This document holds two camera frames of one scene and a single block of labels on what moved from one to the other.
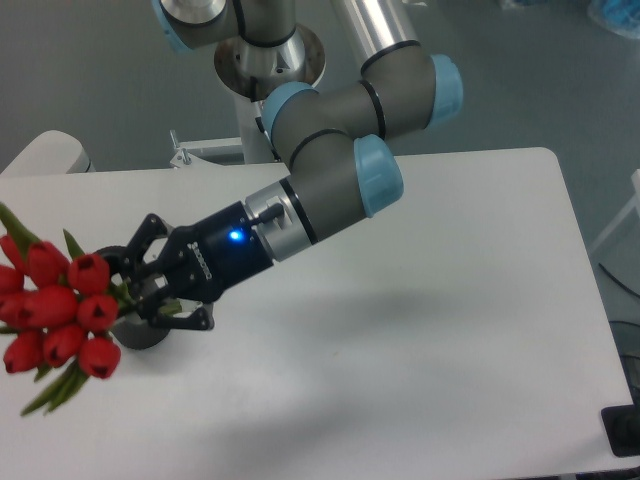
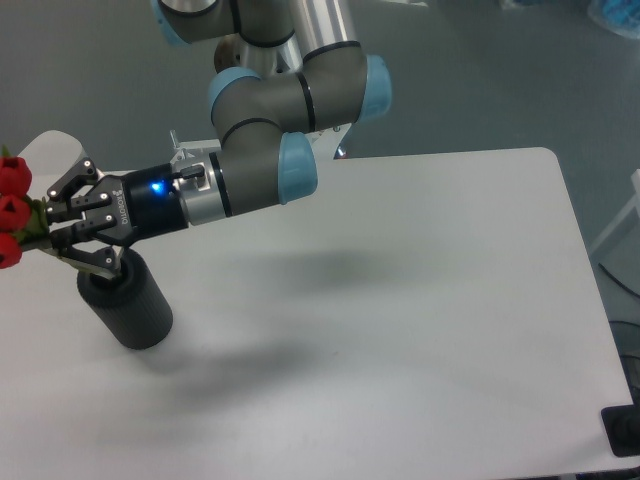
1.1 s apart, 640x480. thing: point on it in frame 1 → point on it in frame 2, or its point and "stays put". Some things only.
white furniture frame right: [616, 222] stays put
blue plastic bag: [620, 16] stays put
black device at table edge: [622, 426] stays put
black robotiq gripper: [203, 260] → [128, 207]
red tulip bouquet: [57, 309] → [22, 218]
